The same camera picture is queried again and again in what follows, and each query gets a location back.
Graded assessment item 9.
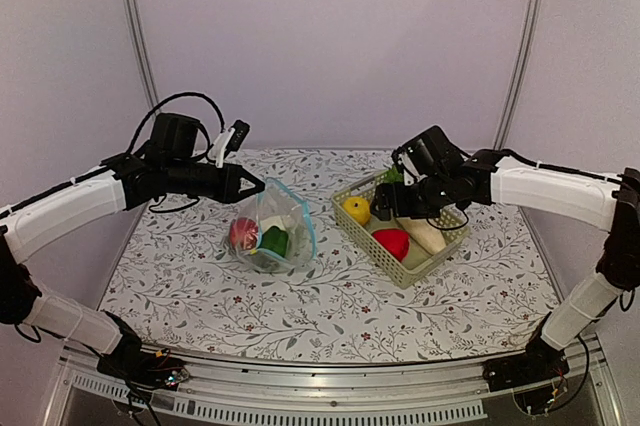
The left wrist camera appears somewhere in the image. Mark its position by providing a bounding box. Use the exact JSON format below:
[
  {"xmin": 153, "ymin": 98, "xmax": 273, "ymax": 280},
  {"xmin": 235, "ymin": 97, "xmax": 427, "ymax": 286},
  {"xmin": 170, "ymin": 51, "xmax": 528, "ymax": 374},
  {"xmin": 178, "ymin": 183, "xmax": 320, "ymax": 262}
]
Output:
[{"xmin": 206, "ymin": 119, "xmax": 250, "ymax": 168}]

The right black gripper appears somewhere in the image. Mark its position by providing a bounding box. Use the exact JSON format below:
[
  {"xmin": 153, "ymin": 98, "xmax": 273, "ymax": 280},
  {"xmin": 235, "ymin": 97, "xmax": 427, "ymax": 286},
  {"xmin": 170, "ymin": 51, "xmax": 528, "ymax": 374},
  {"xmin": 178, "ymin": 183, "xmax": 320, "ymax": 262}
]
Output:
[{"xmin": 369, "ymin": 173, "xmax": 452, "ymax": 222}]

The aluminium frame post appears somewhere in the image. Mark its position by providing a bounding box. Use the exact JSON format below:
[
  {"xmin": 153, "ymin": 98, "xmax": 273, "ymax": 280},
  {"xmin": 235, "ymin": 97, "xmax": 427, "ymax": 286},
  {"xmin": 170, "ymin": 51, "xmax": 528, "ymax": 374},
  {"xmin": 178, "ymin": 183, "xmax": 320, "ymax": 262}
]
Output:
[
  {"xmin": 122, "ymin": 0, "xmax": 158, "ymax": 109},
  {"xmin": 493, "ymin": 0, "xmax": 542, "ymax": 149}
]

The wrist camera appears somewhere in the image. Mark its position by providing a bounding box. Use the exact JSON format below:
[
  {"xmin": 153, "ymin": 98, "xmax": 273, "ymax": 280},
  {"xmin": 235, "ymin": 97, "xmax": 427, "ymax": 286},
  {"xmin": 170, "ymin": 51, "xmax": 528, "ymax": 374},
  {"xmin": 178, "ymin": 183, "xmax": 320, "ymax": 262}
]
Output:
[
  {"xmin": 206, "ymin": 119, "xmax": 250, "ymax": 168},
  {"xmin": 391, "ymin": 146, "xmax": 425, "ymax": 186}
]

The red toy apple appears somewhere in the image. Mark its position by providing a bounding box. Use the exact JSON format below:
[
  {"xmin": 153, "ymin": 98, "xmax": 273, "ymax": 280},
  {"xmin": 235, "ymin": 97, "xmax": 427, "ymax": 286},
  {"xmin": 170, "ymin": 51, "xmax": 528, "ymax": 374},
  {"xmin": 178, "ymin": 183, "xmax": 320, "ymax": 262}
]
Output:
[{"xmin": 229, "ymin": 217, "xmax": 260, "ymax": 251}]

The beige perforated plastic basket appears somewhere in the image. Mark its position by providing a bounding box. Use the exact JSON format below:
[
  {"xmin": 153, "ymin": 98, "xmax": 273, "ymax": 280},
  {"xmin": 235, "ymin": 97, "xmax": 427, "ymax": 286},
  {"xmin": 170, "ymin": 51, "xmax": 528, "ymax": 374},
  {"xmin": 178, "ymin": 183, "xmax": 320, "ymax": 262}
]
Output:
[{"xmin": 331, "ymin": 171, "xmax": 470, "ymax": 289}]

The yellow toy apple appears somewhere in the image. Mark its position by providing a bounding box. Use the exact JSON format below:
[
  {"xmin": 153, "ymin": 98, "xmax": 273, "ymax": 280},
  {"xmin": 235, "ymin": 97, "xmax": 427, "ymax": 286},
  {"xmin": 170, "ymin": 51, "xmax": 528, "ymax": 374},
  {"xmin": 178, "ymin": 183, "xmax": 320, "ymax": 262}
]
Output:
[{"xmin": 342, "ymin": 196, "xmax": 371, "ymax": 226}]

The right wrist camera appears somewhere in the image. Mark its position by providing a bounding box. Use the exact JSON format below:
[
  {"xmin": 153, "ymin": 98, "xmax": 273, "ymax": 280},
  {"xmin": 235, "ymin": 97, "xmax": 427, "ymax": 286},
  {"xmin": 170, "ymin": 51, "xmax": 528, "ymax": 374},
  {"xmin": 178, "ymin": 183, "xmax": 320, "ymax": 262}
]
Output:
[{"xmin": 391, "ymin": 146, "xmax": 425, "ymax": 186}]

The red toy pepper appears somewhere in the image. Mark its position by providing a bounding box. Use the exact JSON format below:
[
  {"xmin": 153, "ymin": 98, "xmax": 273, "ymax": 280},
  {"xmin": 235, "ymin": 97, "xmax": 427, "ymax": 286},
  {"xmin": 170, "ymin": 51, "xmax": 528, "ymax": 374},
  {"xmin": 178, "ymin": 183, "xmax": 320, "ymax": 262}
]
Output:
[{"xmin": 372, "ymin": 228, "xmax": 410, "ymax": 262}]

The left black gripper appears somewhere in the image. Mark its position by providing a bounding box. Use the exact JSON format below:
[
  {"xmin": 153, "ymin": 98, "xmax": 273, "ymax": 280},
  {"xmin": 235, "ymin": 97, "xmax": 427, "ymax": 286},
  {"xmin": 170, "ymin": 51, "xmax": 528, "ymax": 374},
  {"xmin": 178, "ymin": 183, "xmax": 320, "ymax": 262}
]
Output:
[{"xmin": 165, "ymin": 158, "xmax": 265, "ymax": 204}]

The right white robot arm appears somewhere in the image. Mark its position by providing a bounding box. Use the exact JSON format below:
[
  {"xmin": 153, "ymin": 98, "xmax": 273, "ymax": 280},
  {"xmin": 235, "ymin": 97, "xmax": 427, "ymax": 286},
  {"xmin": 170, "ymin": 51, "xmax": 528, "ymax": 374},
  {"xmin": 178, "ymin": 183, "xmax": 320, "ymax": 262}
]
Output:
[{"xmin": 371, "ymin": 126, "xmax": 639, "ymax": 382}]

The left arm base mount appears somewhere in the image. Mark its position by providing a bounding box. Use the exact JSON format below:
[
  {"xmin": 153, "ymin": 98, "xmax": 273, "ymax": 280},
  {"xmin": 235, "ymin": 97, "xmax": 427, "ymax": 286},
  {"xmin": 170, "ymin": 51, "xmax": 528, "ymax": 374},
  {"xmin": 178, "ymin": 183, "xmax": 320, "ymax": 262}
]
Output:
[{"xmin": 97, "ymin": 312, "xmax": 190, "ymax": 390}]

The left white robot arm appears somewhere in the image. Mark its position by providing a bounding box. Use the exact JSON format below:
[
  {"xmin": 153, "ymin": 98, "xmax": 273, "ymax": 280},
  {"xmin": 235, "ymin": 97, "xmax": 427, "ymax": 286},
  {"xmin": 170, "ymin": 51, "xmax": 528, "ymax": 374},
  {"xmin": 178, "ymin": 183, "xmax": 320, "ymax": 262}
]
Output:
[{"xmin": 1, "ymin": 106, "xmax": 265, "ymax": 380}]

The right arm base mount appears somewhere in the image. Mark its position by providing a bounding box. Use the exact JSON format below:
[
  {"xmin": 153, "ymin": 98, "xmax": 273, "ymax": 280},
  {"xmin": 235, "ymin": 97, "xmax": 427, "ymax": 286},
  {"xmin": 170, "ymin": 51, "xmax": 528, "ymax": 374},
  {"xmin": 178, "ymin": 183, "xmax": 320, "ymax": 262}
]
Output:
[{"xmin": 482, "ymin": 331, "xmax": 569, "ymax": 416}]

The green toy vegetable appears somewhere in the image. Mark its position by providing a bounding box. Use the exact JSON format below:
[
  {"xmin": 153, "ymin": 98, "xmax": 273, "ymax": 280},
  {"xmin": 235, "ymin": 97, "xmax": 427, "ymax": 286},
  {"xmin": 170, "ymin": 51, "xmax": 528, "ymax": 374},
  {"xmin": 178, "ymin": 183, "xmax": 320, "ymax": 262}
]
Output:
[{"xmin": 260, "ymin": 227, "xmax": 289, "ymax": 257}]

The right aluminium frame post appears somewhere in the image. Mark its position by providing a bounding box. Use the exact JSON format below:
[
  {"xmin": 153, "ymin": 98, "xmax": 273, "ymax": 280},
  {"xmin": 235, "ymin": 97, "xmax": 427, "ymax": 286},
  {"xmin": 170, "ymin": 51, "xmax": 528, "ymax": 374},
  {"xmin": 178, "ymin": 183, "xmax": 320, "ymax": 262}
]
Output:
[{"xmin": 493, "ymin": 0, "xmax": 542, "ymax": 149}]

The left aluminium frame post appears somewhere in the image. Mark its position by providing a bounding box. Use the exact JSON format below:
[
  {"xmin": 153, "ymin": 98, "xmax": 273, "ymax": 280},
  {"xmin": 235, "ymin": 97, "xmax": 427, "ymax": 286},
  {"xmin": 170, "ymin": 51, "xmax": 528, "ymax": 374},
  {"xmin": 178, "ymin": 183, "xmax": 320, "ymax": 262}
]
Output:
[{"xmin": 122, "ymin": 0, "xmax": 158, "ymax": 109}]

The clear zip top bag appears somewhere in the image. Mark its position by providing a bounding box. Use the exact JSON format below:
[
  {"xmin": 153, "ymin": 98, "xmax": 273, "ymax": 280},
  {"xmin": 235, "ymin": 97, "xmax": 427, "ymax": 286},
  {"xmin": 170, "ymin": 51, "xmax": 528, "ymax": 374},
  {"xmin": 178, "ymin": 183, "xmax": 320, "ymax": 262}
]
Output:
[{"xmin": 225, "ymin": 178, "xmax": 317, "ymax": 273}]

